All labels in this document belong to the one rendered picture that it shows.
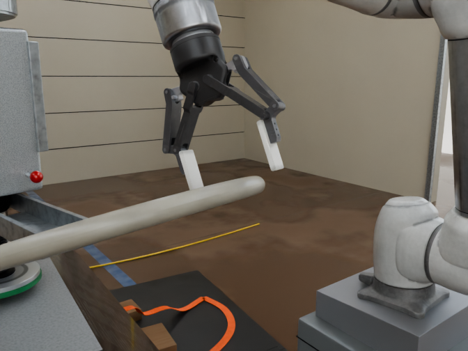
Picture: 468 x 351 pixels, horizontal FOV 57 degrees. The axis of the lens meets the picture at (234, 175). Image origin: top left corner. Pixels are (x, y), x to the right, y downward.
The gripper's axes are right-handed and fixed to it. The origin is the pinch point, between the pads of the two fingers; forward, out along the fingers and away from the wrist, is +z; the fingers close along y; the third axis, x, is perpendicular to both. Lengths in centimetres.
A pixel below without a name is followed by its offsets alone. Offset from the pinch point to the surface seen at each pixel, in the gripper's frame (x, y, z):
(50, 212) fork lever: -15, 60, -6
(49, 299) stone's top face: -22, 80, 16
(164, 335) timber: -125, 141, 65
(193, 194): 10.2, 0.6, 1.2
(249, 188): -0.1, -1.8, 2.4
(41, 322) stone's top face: -14, 73, 19
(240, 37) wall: -641, 266, -260
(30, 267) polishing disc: -25, 88, 6
